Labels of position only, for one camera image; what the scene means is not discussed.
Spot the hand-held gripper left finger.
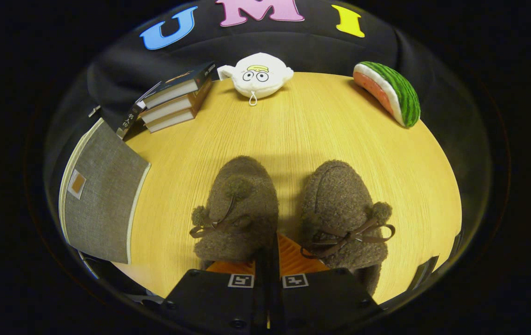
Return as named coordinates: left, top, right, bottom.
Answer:
left=162, top=247, right=270, bottom=333

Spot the brown fuzzy shoe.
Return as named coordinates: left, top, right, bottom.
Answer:
left=190, top=155, right=279, bottom=270
left=299, top=160, right=396, bottom=296

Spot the watermelon slice plush toy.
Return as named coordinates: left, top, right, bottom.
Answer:
left=353, top=61, right=421, bottom=128

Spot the grey fabric storage box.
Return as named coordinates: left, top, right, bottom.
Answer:
left=59, top=117, right=151, bottom=264

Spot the dark blue book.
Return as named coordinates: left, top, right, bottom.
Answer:
left=136, top=62, right=216, bottom=110

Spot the brown cover book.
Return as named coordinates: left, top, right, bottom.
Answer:
left=145, top=95, right=201, bottom=134
left=140, top=79, right=213, bottom=124

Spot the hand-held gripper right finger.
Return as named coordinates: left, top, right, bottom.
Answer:
left=269, top=233, right=383, bottom=333

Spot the white plush toy with eyes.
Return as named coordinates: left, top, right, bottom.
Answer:
left=218, top=53, right=294, bottom=107

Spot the white portrait cover book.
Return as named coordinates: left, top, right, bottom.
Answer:
left=116, top=100, right=148, bottom=140

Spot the black backdrop cloth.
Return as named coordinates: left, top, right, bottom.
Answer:
left=42, top=0, right=494, bottom=298

